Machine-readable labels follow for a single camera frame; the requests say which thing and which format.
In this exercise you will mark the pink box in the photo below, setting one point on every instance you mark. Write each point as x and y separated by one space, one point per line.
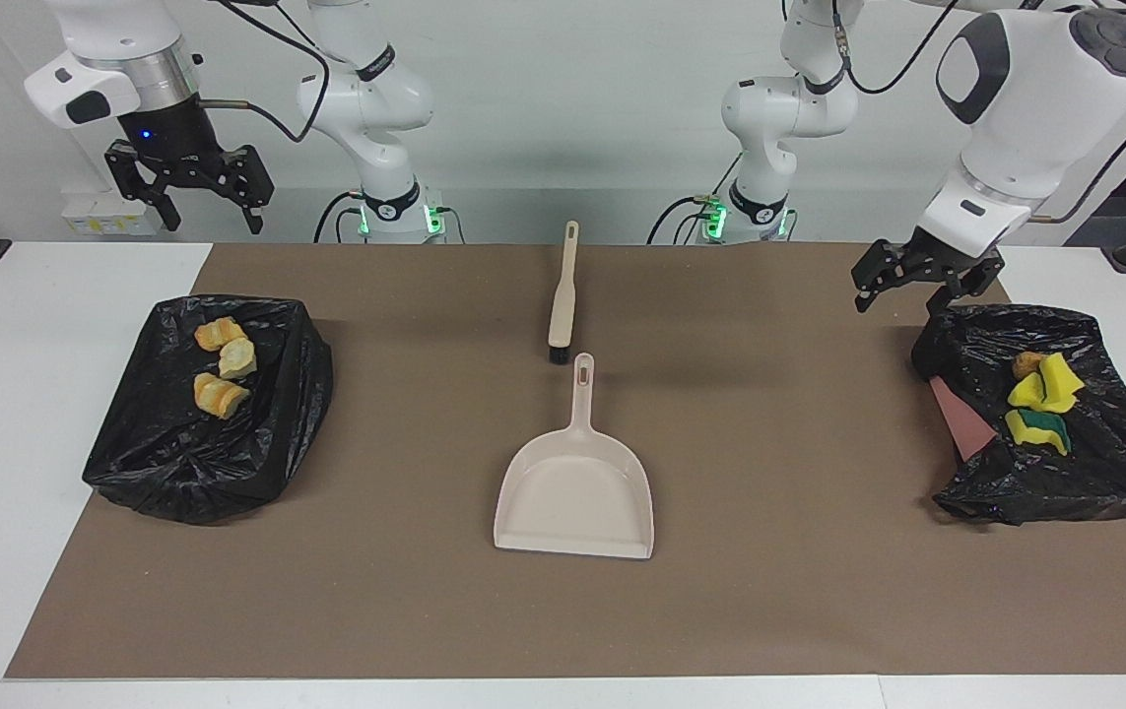
961 418

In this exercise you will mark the brown bread roll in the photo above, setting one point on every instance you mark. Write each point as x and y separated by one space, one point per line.
1026 365

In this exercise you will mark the yellow green sponge piece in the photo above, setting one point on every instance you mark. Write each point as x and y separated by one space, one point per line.
1035 431

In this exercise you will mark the black trash bag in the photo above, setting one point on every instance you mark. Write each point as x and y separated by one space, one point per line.
178 463
1114 473

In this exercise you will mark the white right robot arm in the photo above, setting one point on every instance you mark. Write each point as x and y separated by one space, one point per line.
365 98

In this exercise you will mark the striped croissant piece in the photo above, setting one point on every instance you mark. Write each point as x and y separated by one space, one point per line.
220 333
220 396

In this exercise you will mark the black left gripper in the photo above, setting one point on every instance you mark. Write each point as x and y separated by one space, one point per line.
947 261

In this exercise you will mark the notched yellow sponge piece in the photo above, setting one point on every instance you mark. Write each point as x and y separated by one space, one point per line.
1026 394

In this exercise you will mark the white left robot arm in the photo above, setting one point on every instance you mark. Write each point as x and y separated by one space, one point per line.
1035 128

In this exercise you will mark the white wall socket box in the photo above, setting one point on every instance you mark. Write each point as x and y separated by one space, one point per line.
99 219

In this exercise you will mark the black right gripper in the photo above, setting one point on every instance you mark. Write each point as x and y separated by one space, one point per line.
178 143

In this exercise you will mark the beige hand brush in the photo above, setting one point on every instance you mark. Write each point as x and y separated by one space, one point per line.
562 305

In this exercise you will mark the beige plastic dustpan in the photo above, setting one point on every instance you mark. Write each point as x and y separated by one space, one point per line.
572 492

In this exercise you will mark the brown table mat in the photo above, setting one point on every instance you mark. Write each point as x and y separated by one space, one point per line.
562 611

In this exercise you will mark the pale bread piece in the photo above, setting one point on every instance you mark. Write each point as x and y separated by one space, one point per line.
237 358

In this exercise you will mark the large yellow sponge piece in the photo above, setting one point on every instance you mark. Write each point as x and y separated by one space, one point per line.
1062 376

